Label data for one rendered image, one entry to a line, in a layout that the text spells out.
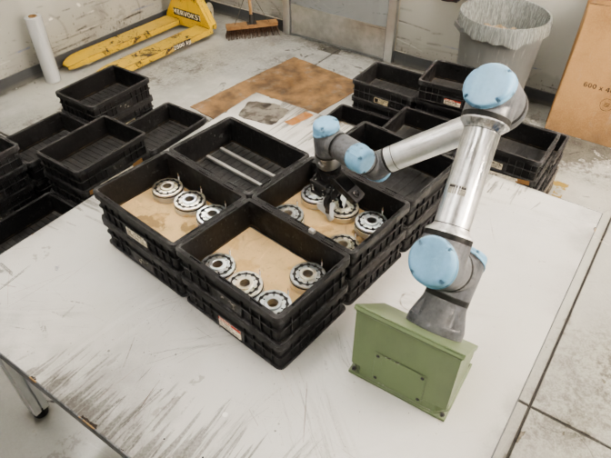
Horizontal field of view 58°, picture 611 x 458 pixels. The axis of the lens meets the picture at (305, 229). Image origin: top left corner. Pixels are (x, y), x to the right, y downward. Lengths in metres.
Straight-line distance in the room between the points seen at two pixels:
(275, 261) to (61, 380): 0.66
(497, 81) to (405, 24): 3.29
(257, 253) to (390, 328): 0.52
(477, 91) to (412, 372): 0.68
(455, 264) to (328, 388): 0.50
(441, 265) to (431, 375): 0.28
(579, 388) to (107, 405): 1.84
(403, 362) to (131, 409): 0.70
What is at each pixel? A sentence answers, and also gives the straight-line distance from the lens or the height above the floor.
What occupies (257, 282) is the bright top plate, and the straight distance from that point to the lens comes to 1.55.
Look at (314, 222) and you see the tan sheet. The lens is 1.77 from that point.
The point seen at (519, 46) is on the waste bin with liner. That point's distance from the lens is 3.73.
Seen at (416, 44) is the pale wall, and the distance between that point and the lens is 4.63.
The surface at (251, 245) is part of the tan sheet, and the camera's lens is 1.70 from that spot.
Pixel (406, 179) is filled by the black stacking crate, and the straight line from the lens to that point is 1.99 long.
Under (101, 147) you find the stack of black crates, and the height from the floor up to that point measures 0.49.
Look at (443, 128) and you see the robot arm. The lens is 1.54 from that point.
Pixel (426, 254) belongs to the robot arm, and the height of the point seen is 1.11.
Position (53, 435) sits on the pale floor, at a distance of 2.45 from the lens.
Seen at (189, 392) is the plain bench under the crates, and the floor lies 0.70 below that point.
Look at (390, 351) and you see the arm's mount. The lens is 1.41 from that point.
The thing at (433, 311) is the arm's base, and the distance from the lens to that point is 1.43.
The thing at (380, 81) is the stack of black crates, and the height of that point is 0.38.
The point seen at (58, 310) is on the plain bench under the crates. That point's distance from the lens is 1.84.
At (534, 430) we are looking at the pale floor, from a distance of 2.43.
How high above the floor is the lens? 1.99
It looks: 42 degrees down
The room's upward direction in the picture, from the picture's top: straight up
